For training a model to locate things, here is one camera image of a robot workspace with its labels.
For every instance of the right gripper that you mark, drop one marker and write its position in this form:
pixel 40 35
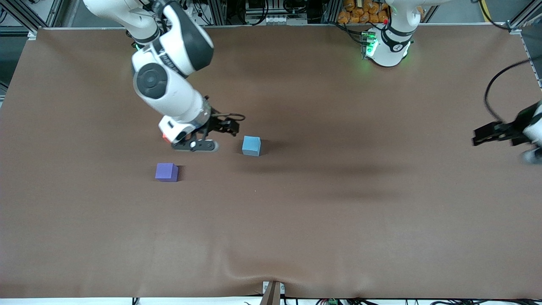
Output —
pixel 216 124

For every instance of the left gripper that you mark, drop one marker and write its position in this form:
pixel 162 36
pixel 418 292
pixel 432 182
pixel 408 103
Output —
pixel 515 126

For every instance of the light blue cube block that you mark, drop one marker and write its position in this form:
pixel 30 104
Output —
pixel 251 146

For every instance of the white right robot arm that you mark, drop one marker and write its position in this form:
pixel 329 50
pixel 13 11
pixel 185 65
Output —
pixel 169 89

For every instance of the purple cube block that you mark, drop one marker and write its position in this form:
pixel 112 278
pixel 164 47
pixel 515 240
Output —
pixel 166 172

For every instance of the brown table mat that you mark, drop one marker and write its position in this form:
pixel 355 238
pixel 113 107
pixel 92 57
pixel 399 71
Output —
pixel 296 212

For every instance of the white power strip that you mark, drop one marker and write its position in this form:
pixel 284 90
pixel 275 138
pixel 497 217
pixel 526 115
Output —
pixel 280 20

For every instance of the bag of orange items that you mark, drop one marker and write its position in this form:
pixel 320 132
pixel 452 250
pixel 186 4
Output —
pixel 362 12

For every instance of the aluminium frame corner profile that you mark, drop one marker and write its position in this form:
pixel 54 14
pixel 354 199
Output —
pixel 523 19

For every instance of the aluminium frame post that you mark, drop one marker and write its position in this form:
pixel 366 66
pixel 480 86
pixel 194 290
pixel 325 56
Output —
pixel 218 10
pixel 332 10

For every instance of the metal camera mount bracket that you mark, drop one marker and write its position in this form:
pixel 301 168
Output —
pixel 272 293

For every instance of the aluminium frame strut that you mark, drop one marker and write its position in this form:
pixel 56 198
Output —
pixel 25 15

